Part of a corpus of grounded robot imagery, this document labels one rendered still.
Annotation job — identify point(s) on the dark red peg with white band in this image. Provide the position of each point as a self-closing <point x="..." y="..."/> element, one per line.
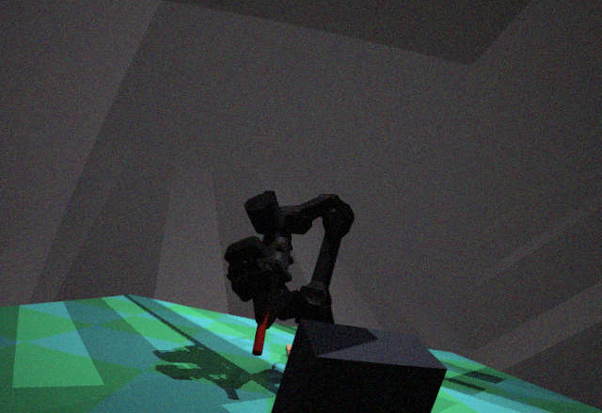
<point x="259" y="337"/>

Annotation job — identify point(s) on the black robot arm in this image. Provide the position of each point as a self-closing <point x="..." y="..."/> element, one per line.
<point x="277" y="223"/>

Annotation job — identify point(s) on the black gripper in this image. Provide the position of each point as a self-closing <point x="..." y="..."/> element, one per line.
<point x="268" y="266"/>

